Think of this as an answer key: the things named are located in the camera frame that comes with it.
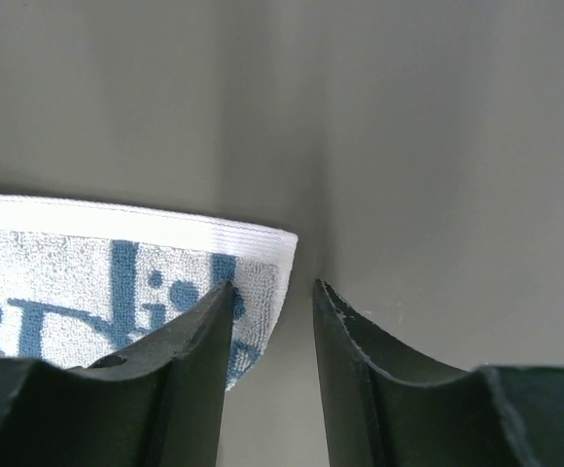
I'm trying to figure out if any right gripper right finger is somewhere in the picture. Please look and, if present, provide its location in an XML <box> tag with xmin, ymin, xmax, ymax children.
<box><xmin>312</xmin><ymin>280</ymin><xmax>564</xmax><ymax>466</ymax></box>

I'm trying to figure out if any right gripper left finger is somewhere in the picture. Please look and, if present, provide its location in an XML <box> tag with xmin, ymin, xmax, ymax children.
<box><xmin>0</xmin><ymin>282</ymin><xmax>234</xmax><ymax>466</ymax></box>

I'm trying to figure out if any white blue patterned towel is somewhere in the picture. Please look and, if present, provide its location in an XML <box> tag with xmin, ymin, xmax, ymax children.
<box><xmin>0</xmin><ymin>195</ymin><xmax>298</xmax><ymax>386</ymax></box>

